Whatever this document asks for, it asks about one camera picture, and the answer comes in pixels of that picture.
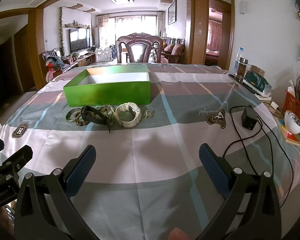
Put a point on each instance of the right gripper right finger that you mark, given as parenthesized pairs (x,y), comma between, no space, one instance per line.
(251,208)

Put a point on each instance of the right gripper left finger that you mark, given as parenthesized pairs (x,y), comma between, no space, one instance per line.
(44,209)

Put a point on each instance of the black wrist watch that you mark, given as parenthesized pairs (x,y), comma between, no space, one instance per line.
(91,114)

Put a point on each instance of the white wrist watch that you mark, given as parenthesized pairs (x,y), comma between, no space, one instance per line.
(128,114)

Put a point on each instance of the gold brooch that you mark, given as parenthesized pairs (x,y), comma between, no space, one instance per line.
(148,113)

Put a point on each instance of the person right hand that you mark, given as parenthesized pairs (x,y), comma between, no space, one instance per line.
(178,234)

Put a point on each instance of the black power adapter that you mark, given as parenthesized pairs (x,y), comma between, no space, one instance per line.
(249,118)

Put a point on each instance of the plaid tablecloth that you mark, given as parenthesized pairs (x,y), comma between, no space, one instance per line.
(148,179)

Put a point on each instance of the white bowl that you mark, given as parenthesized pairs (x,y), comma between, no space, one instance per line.
(292,122)

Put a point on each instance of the armchair with clothes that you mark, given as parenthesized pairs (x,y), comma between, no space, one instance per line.
(56,64)

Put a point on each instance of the red plastic basket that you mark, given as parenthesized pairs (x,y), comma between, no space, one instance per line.
(292,104)

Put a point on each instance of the green ivy garland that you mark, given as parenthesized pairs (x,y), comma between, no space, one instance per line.
(61,36)

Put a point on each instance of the wooden tv cabinet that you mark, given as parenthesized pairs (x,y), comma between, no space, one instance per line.
(86,59)

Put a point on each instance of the green cardboard box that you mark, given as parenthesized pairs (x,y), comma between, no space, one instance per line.
(110,85)

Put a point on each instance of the green white package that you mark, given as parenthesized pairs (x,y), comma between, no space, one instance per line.
(258,83)

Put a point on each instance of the flat screen television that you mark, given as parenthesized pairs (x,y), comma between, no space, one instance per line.
(79,39)

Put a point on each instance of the white baby fence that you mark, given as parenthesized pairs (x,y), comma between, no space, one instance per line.
(103,55)

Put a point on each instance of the glass tea jar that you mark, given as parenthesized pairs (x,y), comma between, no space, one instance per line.
(241,68)

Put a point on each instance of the plastic water bottle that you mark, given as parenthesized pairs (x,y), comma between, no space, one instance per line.
(238,56)

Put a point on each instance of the wooden sofa with cushions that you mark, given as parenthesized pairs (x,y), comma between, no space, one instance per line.
(173,53)

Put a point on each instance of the carved wooden chair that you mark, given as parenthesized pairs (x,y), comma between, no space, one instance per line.
(139,47)

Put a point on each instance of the framed wall picture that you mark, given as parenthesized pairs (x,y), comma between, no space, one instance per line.
(172,12)

